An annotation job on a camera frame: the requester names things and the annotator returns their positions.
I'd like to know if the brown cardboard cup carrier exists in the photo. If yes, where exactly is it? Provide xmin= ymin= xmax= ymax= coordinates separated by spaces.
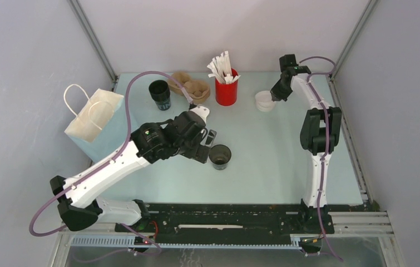
xmin=171 ymin=71 xmax=211 ymax=105

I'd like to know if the light blue paper bag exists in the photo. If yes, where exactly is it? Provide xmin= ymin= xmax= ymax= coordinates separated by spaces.
xmin=63 ymin=84 xmax=129 ymax=163

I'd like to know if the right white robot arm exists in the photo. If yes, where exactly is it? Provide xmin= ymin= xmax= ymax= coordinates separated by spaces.
xmin=270 ymin=54 xmax=342 ymax=233

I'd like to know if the black paper coffee cup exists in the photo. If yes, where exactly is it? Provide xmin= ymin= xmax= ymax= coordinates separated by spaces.
xmin=149 ymin=80 xmax=171 ymax=111

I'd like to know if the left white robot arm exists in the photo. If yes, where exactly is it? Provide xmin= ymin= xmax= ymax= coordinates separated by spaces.
xmin=50 ymin=105 xmax=210 ymax=232

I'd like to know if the white plastic cup lid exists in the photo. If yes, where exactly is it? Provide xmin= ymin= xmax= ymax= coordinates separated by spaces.
xmin=255 ymin=91 xmax=276 ymax=112

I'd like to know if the red ribbed cup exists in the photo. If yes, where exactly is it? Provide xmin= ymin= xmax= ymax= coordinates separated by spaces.
xmin=215 ymin=79 xmax=239 ymax=106

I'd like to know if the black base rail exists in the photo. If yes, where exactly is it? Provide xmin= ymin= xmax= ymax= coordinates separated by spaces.
xmin=130 ymin=203 xmax=322 ymax=245

